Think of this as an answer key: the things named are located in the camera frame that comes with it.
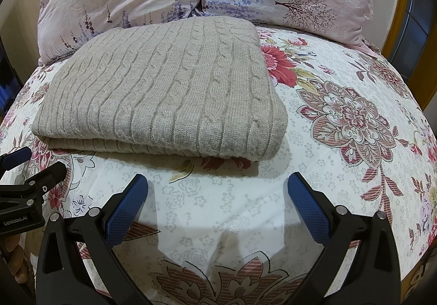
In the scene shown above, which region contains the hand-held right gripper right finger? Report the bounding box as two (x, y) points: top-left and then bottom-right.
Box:
(287, 171), (401, 305)

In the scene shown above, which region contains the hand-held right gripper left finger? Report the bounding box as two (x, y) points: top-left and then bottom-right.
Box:
(36, 173), (151, 305)

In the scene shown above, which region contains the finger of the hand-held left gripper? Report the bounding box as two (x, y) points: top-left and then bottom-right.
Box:
(0, 161), (68, 198)
(0, 147), (32, 171)

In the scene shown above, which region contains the beige cable-knit sweater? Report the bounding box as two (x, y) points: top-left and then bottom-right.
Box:
(31, 16), (287, 159)

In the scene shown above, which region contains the person's left hand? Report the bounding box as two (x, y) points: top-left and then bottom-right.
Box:
(3, 233), (28, 284)

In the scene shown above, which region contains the floral bed sheet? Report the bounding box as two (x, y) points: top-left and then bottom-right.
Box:
(0, 23), (437, 305)

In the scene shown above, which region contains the yellow wooden frame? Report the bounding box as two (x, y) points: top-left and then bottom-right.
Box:
(380, 0), (434, 111)

